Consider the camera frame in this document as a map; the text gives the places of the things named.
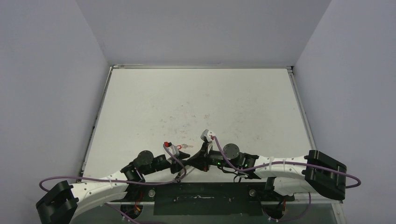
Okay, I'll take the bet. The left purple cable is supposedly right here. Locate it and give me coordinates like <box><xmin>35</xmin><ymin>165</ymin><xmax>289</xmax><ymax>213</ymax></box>
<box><xmin>39</xmin><ymin>142</ymin><xmax>187</xmax><ymax>224</ymax></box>

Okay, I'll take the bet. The metal key holder ring plate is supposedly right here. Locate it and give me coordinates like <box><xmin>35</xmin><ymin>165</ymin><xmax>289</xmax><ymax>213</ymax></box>
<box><xmin>174</xmin><ymin>165</ymin><xmax>195</xmax><ymax>182</ymax></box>

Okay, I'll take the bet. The red tagged key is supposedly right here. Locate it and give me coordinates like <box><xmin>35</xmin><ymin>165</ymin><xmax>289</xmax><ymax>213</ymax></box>
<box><xmin>175</xmin><ymin>144</ymin><xmax>194</xmax><ymax>150</ymax></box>

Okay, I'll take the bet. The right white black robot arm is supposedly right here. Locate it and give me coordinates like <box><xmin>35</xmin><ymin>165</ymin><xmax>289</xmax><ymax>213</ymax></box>
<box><xmin>186</xmin><ymin>142</ymin><xmax>347</xmax><ymax>201</ymax></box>

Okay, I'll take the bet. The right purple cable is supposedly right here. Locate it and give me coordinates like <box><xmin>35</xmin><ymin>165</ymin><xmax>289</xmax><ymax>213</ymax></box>
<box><xmin>210</xmin><ymin>135</ymin><xmax>362</xmax><ymax>223</ymax></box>

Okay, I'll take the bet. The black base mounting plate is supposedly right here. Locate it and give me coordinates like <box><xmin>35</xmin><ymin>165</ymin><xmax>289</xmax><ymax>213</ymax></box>
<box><xmin>115</xmin><ymin>182</ymin><xmax>295</xmax><ymax>217</ymax></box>

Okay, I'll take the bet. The purple cable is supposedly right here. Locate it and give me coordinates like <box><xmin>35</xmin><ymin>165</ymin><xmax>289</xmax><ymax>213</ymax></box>
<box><xmin>39</xmin><ymin>142</ymin><xmax>187</xmax><ymax>224</ymax></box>
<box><xmin>210</xmin><ymin>135</ymin><xmax>362</xmax><ymax>223</ymax></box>

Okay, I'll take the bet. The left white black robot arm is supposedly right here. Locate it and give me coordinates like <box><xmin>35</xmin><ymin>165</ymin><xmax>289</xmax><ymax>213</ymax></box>
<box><xmin>36</xmin><ymin>147</ymin><xmax>190</xmax><ymax>224</ymax></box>

